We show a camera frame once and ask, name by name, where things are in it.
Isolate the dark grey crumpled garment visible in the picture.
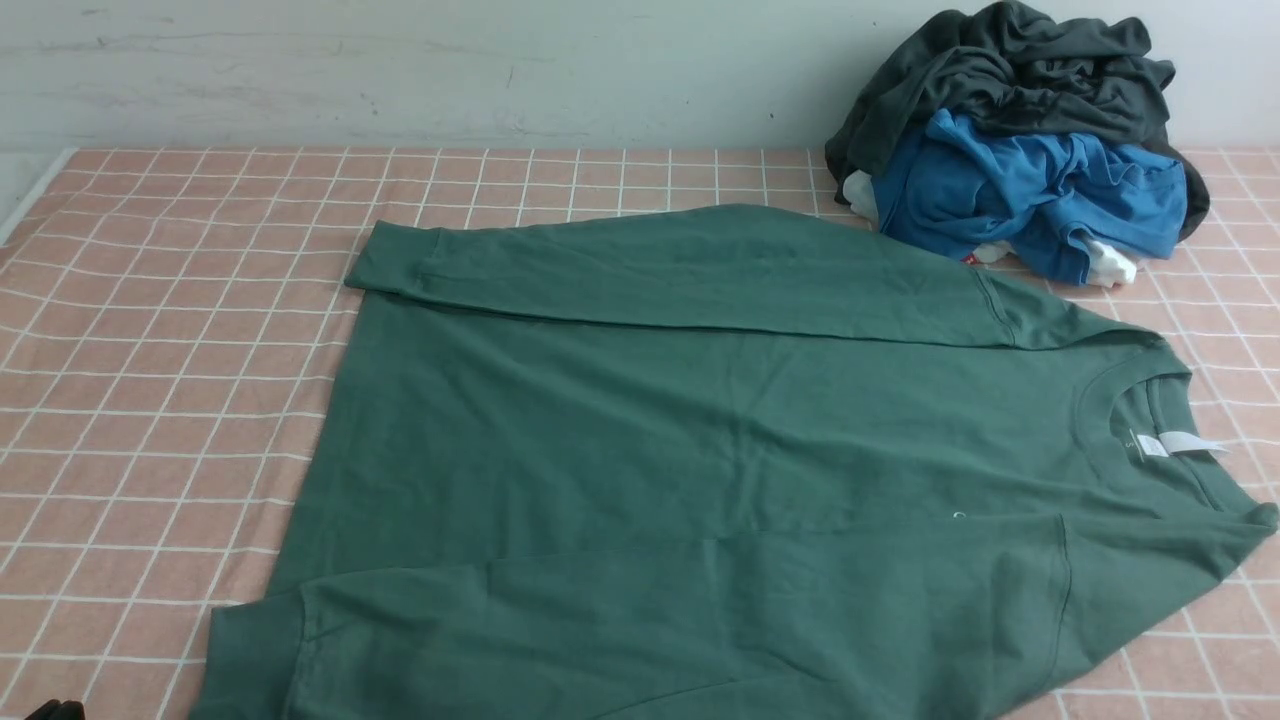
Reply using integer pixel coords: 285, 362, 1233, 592
824, 1, 1180, 184

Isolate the pink checkered tablecloth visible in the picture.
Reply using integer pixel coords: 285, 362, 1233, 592
1, 146, 1279, 719

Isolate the blue crumpled garment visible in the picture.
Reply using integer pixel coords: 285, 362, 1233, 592
870, 109, 1190, 286

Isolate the green long-sleeve top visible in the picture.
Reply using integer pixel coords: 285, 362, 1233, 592
191, 205, 1277, 719

